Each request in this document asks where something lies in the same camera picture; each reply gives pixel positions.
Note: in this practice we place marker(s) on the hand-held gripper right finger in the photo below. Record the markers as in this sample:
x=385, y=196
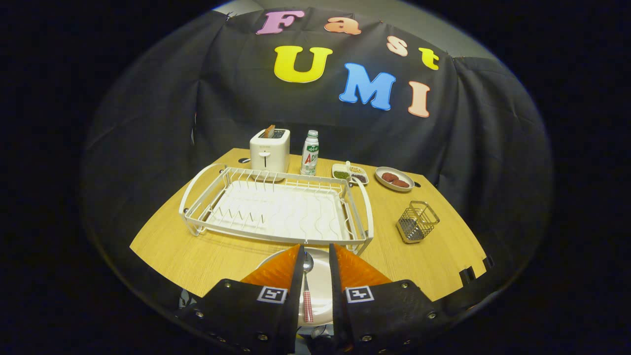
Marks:
x=384, y=315

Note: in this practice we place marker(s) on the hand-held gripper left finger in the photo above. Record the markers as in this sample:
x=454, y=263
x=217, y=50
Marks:
x=236, y=315

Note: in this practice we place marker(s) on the white plate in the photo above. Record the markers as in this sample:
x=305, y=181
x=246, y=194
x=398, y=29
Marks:
x=321, y=281

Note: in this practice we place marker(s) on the small beige plate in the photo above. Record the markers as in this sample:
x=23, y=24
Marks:
x=382, y=185

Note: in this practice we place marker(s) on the red meat patty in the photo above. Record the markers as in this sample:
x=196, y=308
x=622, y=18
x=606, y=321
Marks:
x=390, y=177
x=401, y=184

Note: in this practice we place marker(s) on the white divided tray of beans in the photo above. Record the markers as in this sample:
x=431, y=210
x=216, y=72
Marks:
x=350, y=175

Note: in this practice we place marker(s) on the white toaster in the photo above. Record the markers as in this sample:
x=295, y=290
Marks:
x=270, y=155

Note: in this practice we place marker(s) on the white bottle with green label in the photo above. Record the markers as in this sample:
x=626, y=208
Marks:
x=309, y=155

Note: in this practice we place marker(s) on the brown toast slice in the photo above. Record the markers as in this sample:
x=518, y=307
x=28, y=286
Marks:
x=269, y=131

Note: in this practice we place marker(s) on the black backdrop cloth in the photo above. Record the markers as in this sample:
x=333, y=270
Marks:
x=468, y=148

